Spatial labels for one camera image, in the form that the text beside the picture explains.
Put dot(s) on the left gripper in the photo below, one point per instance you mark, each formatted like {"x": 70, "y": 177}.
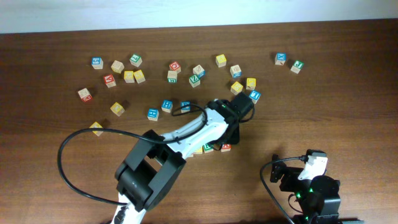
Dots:
{"x": 236, "y": 140}

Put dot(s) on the wooden block blue front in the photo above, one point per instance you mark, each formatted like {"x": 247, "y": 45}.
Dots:
{"x": 235, "y": 71}

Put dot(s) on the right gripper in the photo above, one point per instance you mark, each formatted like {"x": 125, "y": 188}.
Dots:
{"x": 291, "y": 174}

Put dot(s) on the green letter R block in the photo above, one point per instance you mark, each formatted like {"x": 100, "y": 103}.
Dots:
{"x": 208, "y": 148}

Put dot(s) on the wooden block green side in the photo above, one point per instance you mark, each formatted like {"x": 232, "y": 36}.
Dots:
{"x": 172, "y": 76}

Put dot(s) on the yellow block upright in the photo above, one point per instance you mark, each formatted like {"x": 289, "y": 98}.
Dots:
{"x": 250, "y": 83}

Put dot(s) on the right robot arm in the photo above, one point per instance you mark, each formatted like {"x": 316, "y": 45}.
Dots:
{"x": 316, "y": 193}

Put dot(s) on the wooden block blue side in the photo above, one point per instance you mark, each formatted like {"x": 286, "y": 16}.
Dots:
{"x": 199, "y": 71}

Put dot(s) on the yellow block top centre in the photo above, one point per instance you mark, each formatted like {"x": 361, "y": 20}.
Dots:
{"x": 221, "y": 60}

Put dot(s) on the yellow block lower left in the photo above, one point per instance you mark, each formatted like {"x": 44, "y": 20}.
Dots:
{"x": 117, "y": 109}

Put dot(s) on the green letter Z block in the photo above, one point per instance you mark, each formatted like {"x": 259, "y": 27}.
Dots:
{"x": 194, "y": 80}

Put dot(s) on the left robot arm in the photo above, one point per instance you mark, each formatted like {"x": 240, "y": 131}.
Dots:
{"x": 153, "y": 165}

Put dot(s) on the red picture block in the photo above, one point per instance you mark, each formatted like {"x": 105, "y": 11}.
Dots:
{"x": 109, "y": 81}

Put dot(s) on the blue letter P block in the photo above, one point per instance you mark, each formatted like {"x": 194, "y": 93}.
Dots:
{"x": 185, "y": 106}

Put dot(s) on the plain wooden block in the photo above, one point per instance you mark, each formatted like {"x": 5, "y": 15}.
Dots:
{"x": 117, "y": 66}

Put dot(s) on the yellow block pair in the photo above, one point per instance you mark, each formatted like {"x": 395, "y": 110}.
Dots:
{"x": 129, "y": 77}
{"x": 139, "y": 76}

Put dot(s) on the blue letter X block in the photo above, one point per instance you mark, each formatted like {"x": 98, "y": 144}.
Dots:
{"x": 280, "y": 58}

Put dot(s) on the green letter J block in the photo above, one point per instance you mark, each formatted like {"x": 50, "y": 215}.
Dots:
{"x": 297, "y": 66}

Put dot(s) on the blue letter I block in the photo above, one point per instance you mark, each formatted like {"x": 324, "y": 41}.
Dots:
{"x": 254, "y": 96}

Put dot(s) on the yellow block left pair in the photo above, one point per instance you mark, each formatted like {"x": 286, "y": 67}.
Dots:
{"x": 129, "y": 77}

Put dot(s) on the yellow block right pair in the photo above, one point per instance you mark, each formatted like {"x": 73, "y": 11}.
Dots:
{"x": 139, "y": 76}

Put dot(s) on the red letter G block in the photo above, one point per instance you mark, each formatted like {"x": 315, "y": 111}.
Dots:
{"x": 175, "y": 66}

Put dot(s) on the green letter L block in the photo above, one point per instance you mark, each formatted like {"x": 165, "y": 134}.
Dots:
{"x": 135, "y": 60}

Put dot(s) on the wooden block red side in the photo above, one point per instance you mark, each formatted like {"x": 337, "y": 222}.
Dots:
{"x": 85, "y": 95}

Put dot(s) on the blue block far left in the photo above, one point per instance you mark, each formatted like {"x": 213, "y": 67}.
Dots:
{"x": 97, "y": 63}

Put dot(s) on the blue letter H block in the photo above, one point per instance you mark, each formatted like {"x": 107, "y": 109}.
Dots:
{"x": 167, "y": 106}

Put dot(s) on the yellow block near arm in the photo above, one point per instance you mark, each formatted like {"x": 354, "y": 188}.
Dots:
{"x": 96, "y": 125}

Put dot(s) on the red letter A block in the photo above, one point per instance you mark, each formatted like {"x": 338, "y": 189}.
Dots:
{"x": 226, "y": 148}

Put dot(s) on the yellow letter C block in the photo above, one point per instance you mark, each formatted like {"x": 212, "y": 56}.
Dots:
{"x": 198, "y": 151}

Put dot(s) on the yellow block tilted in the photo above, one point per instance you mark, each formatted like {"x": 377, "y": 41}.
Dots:
{"x": 236, "y": 88}

